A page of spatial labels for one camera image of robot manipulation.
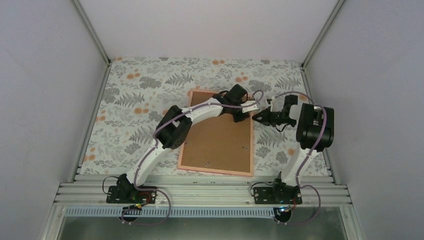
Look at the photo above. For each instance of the aluminium rail base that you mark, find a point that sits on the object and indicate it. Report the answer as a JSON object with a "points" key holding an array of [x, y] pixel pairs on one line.
{"points": [[193, 196]]}

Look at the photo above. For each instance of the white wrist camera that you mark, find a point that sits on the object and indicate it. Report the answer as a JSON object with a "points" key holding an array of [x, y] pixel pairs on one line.
{"points": [[250, 106], [272, 104]]}

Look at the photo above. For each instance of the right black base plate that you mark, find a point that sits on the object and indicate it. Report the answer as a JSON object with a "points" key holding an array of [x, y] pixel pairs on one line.
{"points": [[286, 195]]}

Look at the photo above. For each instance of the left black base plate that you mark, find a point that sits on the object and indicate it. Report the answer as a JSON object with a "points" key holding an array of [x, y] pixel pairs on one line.
{"points": [[147, 195]]}

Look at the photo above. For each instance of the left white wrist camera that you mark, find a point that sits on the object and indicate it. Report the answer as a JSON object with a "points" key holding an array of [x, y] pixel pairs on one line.
{"points": [[250, 106]]}

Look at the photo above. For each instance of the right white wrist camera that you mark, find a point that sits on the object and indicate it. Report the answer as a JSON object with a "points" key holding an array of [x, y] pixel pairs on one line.
{"points": [[272, 104]]}

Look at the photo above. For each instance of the brown cardboard backing board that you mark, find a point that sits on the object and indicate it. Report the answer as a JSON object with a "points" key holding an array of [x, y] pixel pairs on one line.
{"points": [[218, 145]]}

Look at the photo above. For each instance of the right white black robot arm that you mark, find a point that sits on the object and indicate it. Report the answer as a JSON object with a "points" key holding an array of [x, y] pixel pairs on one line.
{"points": [[315, 130]]}

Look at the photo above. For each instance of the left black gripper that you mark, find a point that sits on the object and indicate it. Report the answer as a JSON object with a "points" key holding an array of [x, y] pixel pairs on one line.
{"points": [[237, 119]]}

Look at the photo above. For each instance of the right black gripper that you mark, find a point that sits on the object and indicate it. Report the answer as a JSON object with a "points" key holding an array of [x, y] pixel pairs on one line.
{"points": [[265, 117]]}

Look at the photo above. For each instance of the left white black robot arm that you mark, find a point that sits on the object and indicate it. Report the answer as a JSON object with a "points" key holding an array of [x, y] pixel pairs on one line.
{"points": [[172, 131]]}

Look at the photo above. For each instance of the orange pink wooden frame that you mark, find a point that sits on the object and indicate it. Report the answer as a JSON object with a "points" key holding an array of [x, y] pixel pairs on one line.
{"points": [[252, 149]]}

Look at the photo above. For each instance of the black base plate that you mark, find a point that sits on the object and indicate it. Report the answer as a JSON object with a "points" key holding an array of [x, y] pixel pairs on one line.
{"points": [[286, 195], [147, 195]]}

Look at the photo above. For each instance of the floral patterned table mat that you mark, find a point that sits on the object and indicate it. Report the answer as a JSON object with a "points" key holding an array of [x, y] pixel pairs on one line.
{"points": [[140, 90]]}

